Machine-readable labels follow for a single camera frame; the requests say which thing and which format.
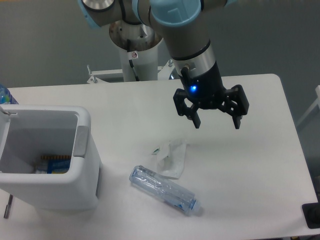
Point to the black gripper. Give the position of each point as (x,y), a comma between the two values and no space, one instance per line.
(206,91)

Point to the white plastic wrapper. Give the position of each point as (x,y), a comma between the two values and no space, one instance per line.
(170,158)

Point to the clear plastic water bottle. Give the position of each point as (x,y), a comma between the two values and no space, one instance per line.
(165,190)

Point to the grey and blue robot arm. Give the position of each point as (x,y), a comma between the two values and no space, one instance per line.
(181,25)

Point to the white trash can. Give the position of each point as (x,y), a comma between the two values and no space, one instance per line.
(29,131)

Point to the black object at right edge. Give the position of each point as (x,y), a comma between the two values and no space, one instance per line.
(311,213)

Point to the blue yellow package in bin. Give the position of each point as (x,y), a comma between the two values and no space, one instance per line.
(53,164)

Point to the blue bottle at left edge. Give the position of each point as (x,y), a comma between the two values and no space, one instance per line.
(6,97)

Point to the grey metal tool under bin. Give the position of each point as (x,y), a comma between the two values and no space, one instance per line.
(8,207)

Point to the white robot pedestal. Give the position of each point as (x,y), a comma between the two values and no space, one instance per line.
(137,46)

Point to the white frame at right edge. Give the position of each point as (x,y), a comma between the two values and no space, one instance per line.
(310,113)

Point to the white pedestal base bracket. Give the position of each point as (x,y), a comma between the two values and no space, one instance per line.
(164,72)

